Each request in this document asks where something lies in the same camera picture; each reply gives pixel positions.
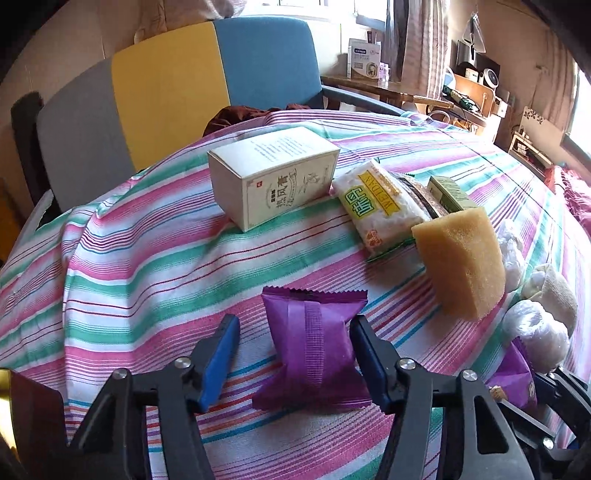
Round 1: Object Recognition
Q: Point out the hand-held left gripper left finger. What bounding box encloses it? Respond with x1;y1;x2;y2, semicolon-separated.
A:
69;314;242;480

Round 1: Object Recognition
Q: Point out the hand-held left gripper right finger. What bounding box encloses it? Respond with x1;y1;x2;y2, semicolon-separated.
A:
348;315;536;480

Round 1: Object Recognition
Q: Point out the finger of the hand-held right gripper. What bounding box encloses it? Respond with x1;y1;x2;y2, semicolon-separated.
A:
499;401;578;467
536;364;591;416

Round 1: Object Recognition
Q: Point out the small purple snack packet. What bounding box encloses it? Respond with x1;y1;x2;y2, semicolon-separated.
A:
487;339;539;411

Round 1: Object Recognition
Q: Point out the large purple snack packet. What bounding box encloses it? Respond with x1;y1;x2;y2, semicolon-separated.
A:
252;285;370;411

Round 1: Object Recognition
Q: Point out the yellow label cracker packet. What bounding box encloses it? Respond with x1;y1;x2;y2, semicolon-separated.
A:
332;159;432;259

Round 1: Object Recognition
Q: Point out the small green box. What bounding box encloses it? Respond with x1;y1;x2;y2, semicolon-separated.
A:
426;176;478;214

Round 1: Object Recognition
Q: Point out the white plastic bag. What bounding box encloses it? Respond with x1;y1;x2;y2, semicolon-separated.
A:
496;219;527;294
502;300;571;374

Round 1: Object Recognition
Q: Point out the beige cloth roll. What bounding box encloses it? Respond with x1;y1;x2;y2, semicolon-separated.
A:
522;264;579;333

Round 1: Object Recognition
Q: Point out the striped bedsheet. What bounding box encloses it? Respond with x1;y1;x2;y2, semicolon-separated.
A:
0;108;591;480

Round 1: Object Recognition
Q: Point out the yellow sponge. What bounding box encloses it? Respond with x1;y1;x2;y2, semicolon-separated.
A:
411;206;507;322

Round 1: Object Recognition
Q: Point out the dark label cracker packet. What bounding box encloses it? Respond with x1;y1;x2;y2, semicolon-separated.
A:
397;173;448;217

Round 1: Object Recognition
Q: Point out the cream carton box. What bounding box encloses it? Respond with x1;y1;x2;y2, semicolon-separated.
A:
207;126;341;232

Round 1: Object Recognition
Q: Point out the pink blanket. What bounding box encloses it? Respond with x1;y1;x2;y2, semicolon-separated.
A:
545;166;591;227

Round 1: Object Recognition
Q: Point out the white rack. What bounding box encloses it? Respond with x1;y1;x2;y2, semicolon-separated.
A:
508;130;555;169

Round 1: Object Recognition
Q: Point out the dark red cloth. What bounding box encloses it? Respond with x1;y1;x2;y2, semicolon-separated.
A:
205;105;273;137

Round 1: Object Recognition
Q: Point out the flower print paper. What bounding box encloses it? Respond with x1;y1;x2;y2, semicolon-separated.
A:
522;106;548;134

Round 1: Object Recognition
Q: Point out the grey yellow blue chair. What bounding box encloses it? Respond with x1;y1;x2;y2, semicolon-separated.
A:
11;17;407;227

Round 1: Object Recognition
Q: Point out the side window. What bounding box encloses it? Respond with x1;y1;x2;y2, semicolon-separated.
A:
561;60;591;160

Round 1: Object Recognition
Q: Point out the wooden desk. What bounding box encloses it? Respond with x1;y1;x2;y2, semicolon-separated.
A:
321;74;455;112

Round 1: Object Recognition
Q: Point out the green umbrella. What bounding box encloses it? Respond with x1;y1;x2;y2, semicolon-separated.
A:
442;85;481;112

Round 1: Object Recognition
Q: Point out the wooden cabinet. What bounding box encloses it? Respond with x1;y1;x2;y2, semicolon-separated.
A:
443;69;509;134

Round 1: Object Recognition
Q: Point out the white and blue box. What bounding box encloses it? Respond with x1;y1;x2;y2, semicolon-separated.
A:
346;38;383;80

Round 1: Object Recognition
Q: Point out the black appliance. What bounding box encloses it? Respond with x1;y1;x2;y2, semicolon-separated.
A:
457;41;502;81

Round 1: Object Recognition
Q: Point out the striped curtain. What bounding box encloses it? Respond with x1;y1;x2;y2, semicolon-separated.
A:
385;0;453;100

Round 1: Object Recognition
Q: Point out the hanging plastic bag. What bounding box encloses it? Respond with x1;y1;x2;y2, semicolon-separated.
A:
462;14;488;54

